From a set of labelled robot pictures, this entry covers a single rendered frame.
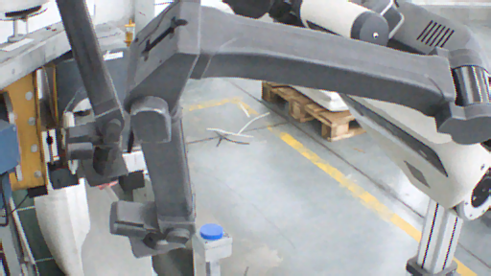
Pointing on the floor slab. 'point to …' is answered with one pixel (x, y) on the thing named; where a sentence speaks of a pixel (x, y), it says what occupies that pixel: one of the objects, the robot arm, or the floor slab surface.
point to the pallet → (338, 121)
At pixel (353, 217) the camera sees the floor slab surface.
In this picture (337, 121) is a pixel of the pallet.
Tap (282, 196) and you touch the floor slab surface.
